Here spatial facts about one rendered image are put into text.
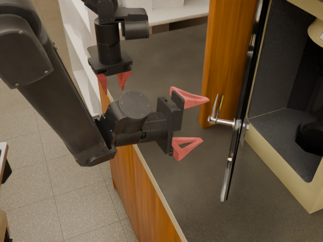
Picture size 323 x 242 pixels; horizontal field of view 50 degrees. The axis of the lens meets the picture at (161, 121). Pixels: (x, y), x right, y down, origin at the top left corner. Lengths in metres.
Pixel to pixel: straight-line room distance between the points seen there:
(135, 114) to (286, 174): 0.49
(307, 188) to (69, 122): 0.60
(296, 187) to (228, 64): 0.36
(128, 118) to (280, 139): 0.50
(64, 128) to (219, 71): 0.56
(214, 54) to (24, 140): 1.85
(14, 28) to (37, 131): 2.33
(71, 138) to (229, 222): 0.47
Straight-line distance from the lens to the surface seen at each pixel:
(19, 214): 2.13
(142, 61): 1.37
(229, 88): 1.01
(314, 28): 0.79
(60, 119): 0.46
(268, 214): 0.89
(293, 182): 0.92
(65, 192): 2.15
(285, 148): 0.94
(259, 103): 0.99
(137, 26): 0.84
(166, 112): 0.66
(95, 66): 0.87
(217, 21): 0.87
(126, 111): 0.57
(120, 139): 0.64
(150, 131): 0.65
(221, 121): 0.69
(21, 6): 0.28
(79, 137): 0.53
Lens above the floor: 1.65
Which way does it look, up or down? 41 degrees down
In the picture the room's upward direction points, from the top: straight up
